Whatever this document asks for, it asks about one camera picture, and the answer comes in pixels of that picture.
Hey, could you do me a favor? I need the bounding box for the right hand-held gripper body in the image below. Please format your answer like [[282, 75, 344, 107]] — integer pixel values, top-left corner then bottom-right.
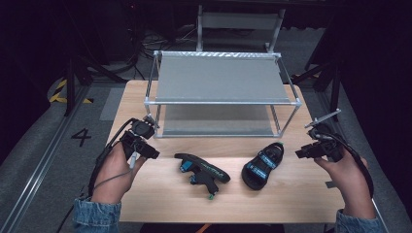
[[304, 109, 345, 163]]

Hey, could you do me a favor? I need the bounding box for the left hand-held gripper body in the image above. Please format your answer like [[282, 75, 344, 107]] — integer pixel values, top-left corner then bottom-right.
[[120, 114, 160, 155]]

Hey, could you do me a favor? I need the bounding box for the person's left hand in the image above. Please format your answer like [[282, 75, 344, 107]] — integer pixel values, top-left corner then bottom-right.
[[90, 141, 148, 205]]

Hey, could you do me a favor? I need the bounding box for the person's right hand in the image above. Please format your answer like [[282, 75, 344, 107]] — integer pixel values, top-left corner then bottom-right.
[[314, 147, 377, 220]]

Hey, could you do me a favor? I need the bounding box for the black tripod stand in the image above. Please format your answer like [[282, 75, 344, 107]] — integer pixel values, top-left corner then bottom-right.
[[62, 52, 128, 117], [291, 30, 345, 123]]

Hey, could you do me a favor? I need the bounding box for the two-tier metal shoe rack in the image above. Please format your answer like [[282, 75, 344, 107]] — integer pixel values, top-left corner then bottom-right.
[[143, 50, 303, 140]]

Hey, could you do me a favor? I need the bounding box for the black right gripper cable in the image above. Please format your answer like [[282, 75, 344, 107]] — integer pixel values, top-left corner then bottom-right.
[[314, 130, 376, 199]]

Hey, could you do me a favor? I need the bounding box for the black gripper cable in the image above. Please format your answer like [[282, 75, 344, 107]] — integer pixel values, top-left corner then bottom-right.
[[86, 117, 138, 198], [314, 130, 376, 199]]

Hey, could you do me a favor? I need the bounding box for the grey cable with white plug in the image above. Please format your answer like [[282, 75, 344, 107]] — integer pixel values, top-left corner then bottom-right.
[[92, 151, 139, 191]]

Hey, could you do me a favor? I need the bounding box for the black sandal with blue straps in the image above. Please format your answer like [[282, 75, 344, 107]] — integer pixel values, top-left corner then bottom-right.
[[240, 141, 286, 191], [173, 152, 232, 201]]

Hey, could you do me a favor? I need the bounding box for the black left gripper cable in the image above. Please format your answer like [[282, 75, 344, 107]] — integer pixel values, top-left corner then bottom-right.
[[86, 117, 138, 198]]

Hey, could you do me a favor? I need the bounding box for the bundle of floor cables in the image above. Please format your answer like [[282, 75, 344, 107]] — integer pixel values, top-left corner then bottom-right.
[[110, 28, 199, 76]]

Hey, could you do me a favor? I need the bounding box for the metal floor rail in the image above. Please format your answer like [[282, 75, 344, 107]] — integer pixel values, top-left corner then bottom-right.
[[0, 86, 92, 233]]

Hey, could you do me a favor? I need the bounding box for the grey metal frame stand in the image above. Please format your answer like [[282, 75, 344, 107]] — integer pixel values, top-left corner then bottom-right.
[[195, 4, 287, 54]]

